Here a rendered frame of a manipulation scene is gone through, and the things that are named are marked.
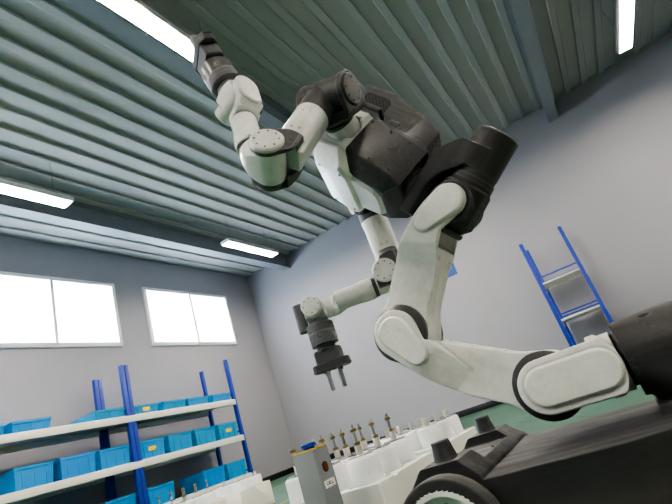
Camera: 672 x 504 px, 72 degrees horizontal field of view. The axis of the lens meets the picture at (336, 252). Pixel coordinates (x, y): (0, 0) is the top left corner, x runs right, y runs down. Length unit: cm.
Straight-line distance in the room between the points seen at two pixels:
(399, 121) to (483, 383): 71
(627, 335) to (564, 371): 14
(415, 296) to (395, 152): 38
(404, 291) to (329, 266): 784
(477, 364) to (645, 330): 34
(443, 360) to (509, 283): 665
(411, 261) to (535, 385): 40
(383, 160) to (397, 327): 43
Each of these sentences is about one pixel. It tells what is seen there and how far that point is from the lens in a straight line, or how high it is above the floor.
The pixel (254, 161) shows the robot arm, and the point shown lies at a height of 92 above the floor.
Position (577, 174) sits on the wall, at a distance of 797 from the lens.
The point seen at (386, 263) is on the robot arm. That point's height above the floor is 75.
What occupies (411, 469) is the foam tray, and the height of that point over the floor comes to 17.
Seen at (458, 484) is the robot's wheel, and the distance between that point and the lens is 94.
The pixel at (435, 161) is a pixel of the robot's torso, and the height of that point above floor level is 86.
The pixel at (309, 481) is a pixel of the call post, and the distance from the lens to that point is 133.
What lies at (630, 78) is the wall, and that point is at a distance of 849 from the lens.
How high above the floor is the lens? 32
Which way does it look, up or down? 21 degrees up
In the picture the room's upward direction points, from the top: 19 degrees counter-clockwise
